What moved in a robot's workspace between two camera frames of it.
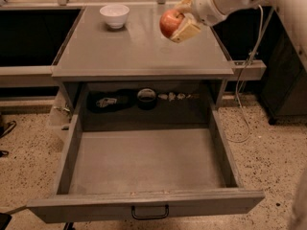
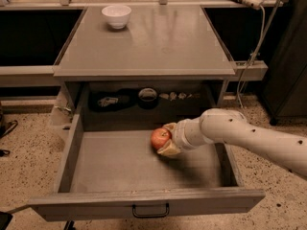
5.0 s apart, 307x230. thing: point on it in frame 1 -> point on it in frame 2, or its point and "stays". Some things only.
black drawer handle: [152, 217] stays
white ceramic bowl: [115, 15] stays
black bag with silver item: [110, 101] stays
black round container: [147, 99] stays
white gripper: [206, 6] -> [181, 137]
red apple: [169, 21] -> [159, 136]
